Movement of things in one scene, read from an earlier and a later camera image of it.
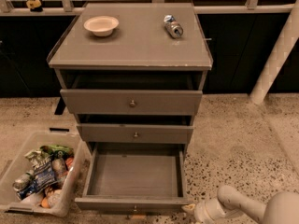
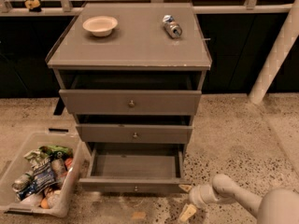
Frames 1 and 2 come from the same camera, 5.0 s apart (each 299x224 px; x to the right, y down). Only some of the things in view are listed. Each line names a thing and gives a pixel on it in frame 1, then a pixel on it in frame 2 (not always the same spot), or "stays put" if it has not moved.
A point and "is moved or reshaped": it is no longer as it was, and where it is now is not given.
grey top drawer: [133, 92] stays put
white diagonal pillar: [285, 42] stays put
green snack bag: [58, 151] stays put
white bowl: [101, 25] stays put
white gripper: [201, 212] -> [196, 195]
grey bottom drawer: [135, 177] is moved or reshaped
